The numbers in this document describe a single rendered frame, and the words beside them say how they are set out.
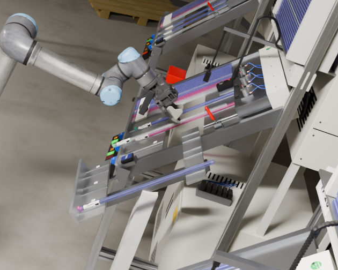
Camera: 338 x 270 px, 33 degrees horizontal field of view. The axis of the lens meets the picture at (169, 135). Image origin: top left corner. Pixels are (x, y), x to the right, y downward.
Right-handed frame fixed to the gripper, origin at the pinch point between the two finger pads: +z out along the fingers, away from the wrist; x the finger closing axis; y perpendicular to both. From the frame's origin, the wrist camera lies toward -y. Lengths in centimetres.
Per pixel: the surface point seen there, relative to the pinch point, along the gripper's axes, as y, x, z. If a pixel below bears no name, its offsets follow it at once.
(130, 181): -82, 93, 48
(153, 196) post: -14.8, -32.1, 7.5
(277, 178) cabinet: 5, 44, 71
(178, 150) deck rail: -4.1, -9.9, 6.9
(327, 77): 57, -2, 19
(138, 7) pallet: -93, 409, 13
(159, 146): -12.4, -1.9, 3.9
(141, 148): -20.7, 2.1, 1.9
